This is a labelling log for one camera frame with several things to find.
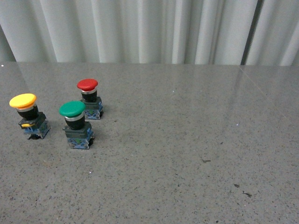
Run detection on green mushroom push button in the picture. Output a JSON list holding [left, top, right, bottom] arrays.
[[59, 101, 94, 150]]

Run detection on yellow mushroom push button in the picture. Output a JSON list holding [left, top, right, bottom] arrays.
[[9, 93, 50, 140]]

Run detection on white pleated curtain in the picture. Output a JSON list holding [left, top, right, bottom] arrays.
[[0, 0, 299, 66]]

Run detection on red mushroom push button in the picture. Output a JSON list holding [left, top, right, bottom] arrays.
[[77, 78, 103, 119]]

